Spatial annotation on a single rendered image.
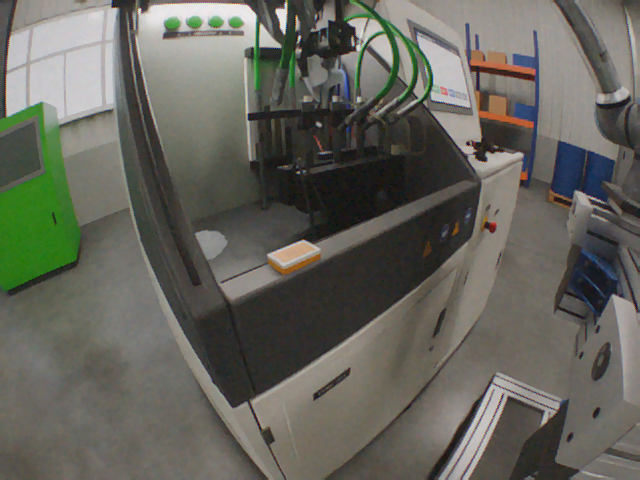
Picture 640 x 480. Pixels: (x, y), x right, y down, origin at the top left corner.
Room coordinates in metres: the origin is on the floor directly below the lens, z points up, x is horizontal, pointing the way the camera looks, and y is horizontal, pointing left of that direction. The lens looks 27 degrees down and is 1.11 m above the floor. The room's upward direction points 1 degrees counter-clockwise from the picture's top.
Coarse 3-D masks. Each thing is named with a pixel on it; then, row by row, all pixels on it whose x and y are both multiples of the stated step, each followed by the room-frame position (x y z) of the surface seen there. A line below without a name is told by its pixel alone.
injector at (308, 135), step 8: (304, 104) 0.58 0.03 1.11; (312, 104) 0.58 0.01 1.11; (304, 112) 0.58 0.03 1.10; (312, 112) 0.58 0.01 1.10; (304, 120) 0.58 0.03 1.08; (312, 120) 0.58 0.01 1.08; (304, 128) 0.58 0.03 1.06; (312, 128) 0.57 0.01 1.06; (320, 128) 0.57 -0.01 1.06; (304, 136) 0.59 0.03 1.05; (312, 136) 0.59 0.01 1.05; (304, 144) 0.59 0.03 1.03; (312, 144) 0.59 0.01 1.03; (312, 152) 0.59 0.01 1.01; (312, 160) 0.59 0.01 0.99
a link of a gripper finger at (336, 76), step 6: (324, 60) 0.57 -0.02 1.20; (330, 60) 0.57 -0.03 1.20; (324, 66) 0.57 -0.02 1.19; (330, 66) 0.57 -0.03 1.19; (330, 72) 0.57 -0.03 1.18; (336, 72) 0.55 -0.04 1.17; (342, 72) 0.54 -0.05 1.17; (330, 78) 0.56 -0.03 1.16; (336, 78) 0.55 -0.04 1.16; (342, 78) 0.54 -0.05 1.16; (324, 84) 0.57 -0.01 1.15; (330, 84) 0.56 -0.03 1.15; (336, 84) 0.55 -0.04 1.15; (324, 90) 0.57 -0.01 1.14; (324, 96) 0.57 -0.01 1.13
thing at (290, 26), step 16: (288, 0) 0.38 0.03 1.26; (256, 16) 0.70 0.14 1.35; (288, 16) 0.38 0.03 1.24; (256, 32) 0.71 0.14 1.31; (288, 32) 0.39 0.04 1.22; (256, 48) 0.73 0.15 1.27; (288, 48) 0.40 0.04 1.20; (256, 64) 0.73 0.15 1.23; (288, 64) 0.42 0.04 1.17; (256, 80) 0.74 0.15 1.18
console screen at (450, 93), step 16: (416, 32) 0.98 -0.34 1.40; (432, 32) 1.09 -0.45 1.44; (432, 48) 1.04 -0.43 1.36; (448, 48) 1.16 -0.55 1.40; (432, 64) 1.00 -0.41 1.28; (448, 64) 1.11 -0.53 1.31; (448, 80) 1.07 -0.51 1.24; (464, 80) 1.21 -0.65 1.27; (432, 96) 0.94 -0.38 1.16; (448, 96) 1.04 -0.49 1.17; (464, 96) 1.16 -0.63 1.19; (464, 112) 1.13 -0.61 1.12
